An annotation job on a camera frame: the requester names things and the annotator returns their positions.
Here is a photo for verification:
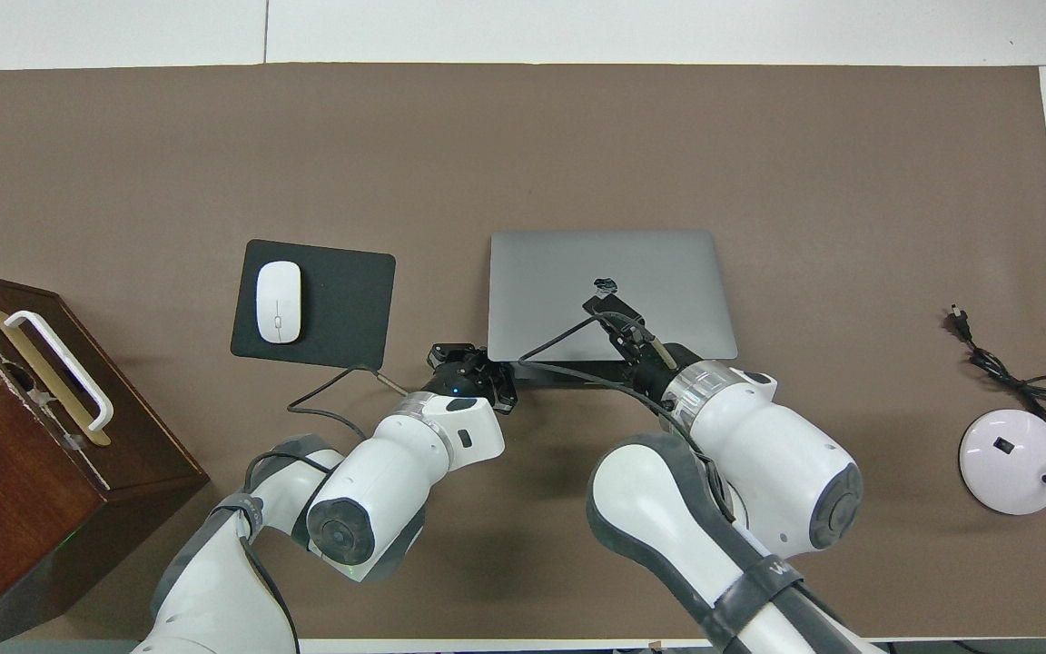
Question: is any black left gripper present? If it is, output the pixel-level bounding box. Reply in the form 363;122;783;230
425;342;520;416

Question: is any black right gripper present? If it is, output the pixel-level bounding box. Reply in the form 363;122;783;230
583;292;680;378

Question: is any silver laptop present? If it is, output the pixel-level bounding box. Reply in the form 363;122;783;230
487;229;739;384

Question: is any black mouse pad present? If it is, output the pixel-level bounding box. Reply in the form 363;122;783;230
231;239;397;372

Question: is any brown table mat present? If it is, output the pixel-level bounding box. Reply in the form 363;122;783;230
0;62;1046;641

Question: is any white computer mouse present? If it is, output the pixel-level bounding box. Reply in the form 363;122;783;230
256;261;303;345

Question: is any white desk lamp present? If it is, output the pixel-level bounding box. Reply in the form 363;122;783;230
959;341;1046;516

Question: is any dark brown wooden box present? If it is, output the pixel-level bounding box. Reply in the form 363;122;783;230
0;265;211;650

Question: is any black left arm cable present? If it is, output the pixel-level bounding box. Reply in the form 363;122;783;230
287;365;410;441

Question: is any black lamp power cable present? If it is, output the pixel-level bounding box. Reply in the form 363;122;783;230
948;306;1046;421

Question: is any white box handle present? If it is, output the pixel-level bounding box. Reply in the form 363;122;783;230
4;311;114;431

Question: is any gold handle backing plate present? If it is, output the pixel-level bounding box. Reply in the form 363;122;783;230
0;310;113;447

